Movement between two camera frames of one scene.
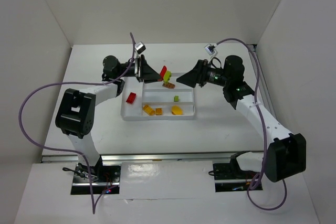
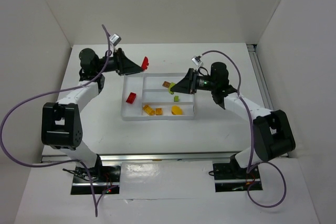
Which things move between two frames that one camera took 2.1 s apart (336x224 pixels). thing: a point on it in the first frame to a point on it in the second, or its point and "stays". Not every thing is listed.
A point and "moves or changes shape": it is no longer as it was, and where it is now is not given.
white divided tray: [157, 100] stays
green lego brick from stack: [167, 76] to [171, 84]
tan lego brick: [169, 85] stays
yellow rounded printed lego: [176, 110] stays
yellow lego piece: [148, 110] stays
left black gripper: [141, 68] to [119, 61]
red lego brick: [131, 97] stays
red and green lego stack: [165, 74] moves or changes shape
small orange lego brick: [158, 111] stays
